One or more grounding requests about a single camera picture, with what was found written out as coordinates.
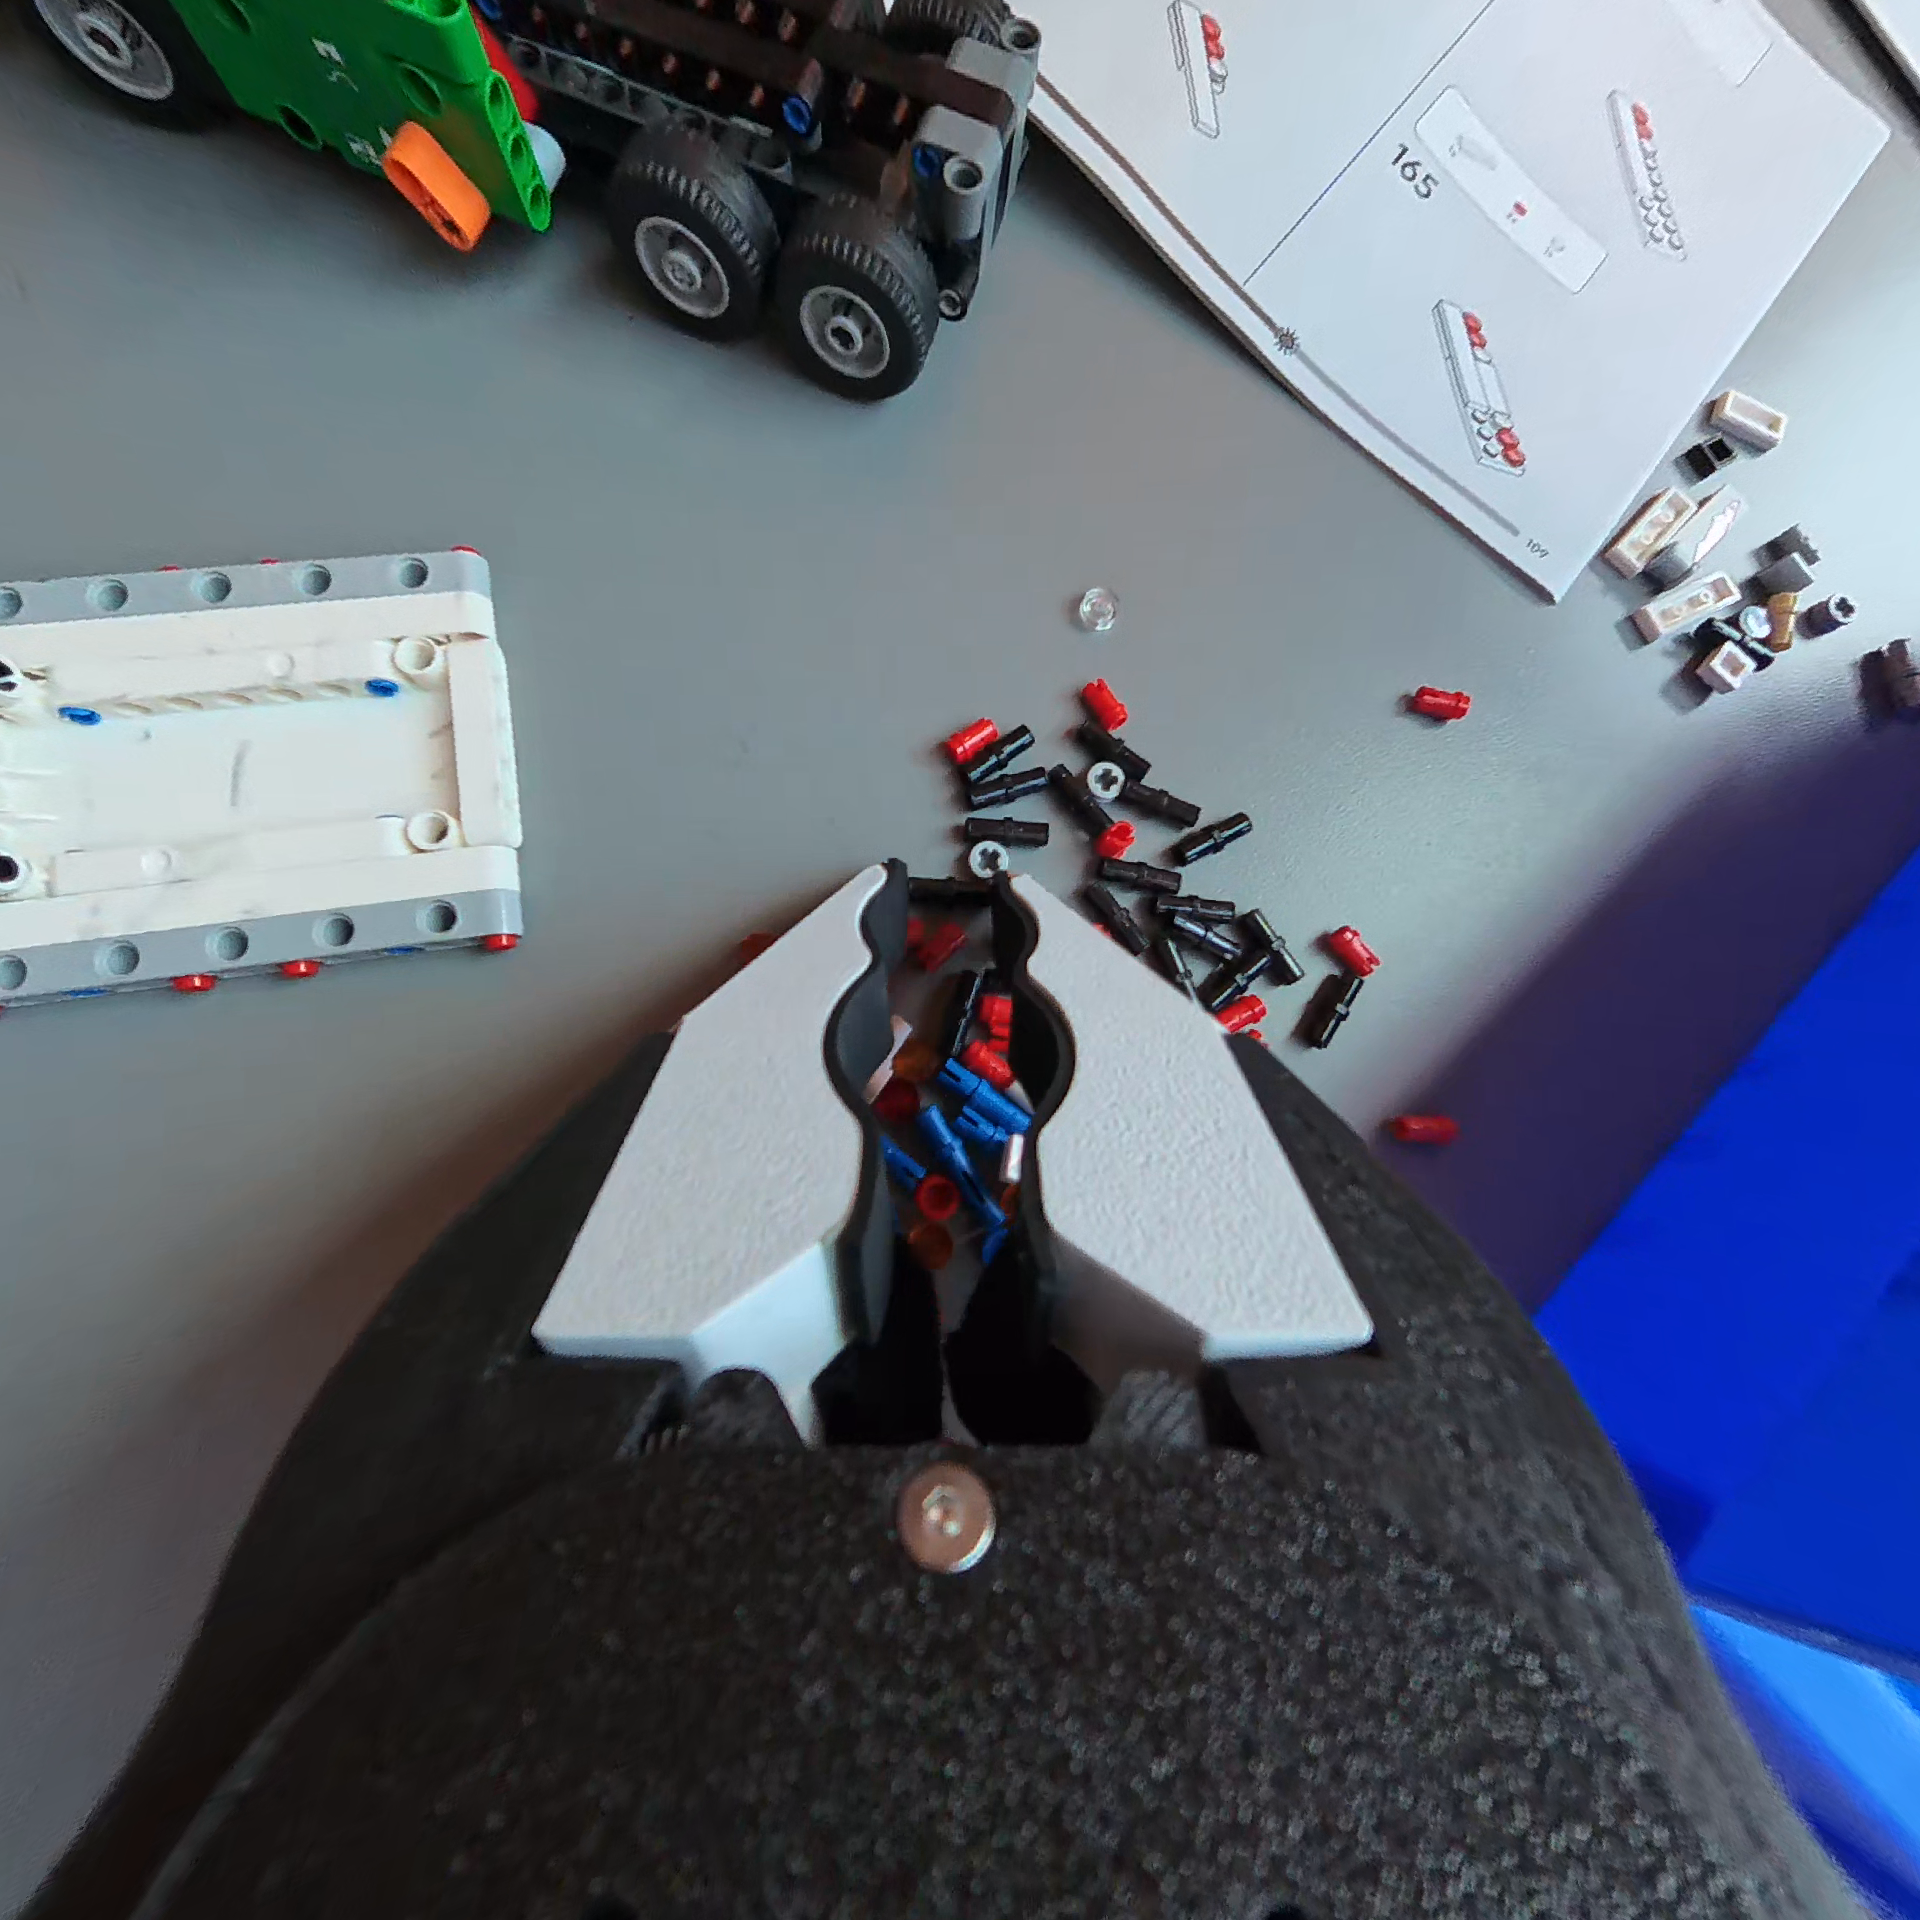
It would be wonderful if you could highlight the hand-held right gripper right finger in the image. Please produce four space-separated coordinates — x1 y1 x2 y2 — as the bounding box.
990 873 1378 1358

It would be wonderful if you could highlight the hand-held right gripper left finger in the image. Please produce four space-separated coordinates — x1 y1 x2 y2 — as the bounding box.
529 857 915 1441

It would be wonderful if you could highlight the pile of small lego pins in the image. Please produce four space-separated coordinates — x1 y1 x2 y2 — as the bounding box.
745 674 1383 1277

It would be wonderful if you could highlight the white grey lego panel assembly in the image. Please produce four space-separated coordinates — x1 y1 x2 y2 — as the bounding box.
0 548 524 1004

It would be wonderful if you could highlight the white green lego truck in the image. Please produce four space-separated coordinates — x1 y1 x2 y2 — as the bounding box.
32 0 1043 403

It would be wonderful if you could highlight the lego instruction booklet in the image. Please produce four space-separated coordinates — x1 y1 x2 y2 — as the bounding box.
1024 0 1897 604

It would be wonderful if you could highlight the blue plastic bin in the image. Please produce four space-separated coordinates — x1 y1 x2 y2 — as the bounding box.
1532 845 1920 1920

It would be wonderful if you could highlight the pile of small grey tiles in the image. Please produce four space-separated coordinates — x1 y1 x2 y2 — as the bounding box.
1600 387 1864 693

